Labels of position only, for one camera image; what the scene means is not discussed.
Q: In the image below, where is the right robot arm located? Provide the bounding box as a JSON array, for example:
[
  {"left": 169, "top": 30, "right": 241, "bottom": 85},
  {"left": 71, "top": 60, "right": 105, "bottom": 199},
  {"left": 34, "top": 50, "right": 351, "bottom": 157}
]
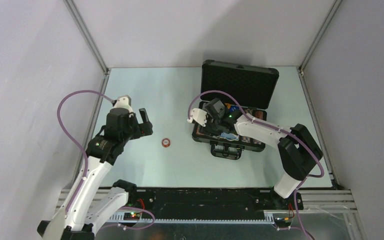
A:
[{"left": 190, "top": 98, "right": 325, "bottom": 209}]

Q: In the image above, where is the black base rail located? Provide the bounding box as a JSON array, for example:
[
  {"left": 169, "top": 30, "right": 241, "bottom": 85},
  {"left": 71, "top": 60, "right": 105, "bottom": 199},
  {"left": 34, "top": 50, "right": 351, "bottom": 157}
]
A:
[{"left": 129, "top": 187, "right": 304, "bottom": 221}]

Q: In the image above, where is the black poker set case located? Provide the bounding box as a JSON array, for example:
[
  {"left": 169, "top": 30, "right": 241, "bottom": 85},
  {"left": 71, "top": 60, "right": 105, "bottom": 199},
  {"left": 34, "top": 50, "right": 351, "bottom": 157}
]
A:
[{"left": 191, "top": 59, "right": 280, "bottom": 160}]

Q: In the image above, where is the dark orange chip stack row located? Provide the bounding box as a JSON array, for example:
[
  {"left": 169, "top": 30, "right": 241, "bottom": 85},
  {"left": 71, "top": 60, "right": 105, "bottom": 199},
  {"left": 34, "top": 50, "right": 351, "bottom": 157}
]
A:
[{"left": 253, "top": 110, "right": 265, "bottom": 120}]

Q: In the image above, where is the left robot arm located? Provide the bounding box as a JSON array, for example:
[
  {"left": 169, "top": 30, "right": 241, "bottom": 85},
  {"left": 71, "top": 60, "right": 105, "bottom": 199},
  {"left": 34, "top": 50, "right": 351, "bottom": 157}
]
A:
[{"left": 37, "top": 107, "right": 153, "bottom": 240}]

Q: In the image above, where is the blue round dealer button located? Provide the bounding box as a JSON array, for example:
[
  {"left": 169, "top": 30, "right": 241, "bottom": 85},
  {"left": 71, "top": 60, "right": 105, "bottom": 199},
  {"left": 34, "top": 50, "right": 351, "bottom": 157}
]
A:
[{"left": 229, "top": 105, "right": 240, "bottom": 113}]

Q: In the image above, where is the blue card deck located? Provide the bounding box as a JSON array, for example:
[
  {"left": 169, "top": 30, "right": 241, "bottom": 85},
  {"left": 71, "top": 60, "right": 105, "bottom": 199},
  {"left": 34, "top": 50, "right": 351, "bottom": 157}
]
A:
[{"left": 220, "top": 132, "right": 239, "bottom": 141}]

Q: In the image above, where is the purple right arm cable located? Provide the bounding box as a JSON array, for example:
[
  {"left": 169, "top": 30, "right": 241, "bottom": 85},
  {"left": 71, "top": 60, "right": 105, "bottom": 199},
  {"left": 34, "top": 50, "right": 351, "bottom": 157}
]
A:
[{"left": 187, "top": 90, "right": 326, "bottom": 240}]

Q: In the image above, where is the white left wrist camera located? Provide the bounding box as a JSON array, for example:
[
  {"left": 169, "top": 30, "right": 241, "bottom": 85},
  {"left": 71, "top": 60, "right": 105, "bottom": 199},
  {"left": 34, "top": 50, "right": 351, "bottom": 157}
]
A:
[{"left": 113, "top": 95, "right": 133, "bottom": 113}]

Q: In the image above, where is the red poker chip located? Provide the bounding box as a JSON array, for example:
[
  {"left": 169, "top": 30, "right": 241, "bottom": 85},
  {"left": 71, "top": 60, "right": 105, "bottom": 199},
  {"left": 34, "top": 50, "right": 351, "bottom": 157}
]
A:
[{"left": 161, "top": 138, "right": 171, "bottom": 148}]

